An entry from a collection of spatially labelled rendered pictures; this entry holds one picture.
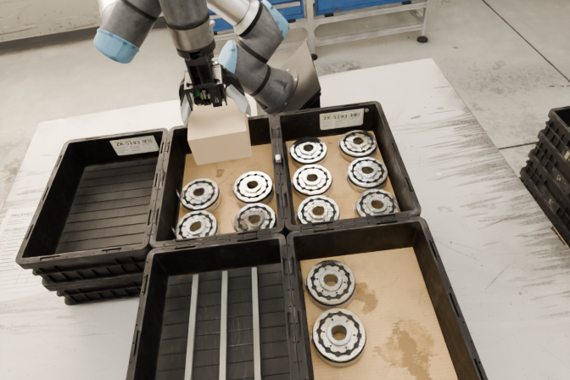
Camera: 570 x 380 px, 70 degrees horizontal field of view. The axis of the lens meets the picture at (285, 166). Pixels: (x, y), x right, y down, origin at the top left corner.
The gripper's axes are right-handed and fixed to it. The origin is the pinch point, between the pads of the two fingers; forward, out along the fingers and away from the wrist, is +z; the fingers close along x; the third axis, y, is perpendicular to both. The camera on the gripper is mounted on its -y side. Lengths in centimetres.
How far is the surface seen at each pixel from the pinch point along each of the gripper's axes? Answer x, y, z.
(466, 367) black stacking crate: 37, 52, 20
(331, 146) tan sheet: 27.6, -11.9, 26.8
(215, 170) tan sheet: -6.2, -10.1, 26.9
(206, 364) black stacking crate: -9, 42, 26
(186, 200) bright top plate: -13.6, 1.8, 23.8
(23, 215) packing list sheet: -70, -17, 40
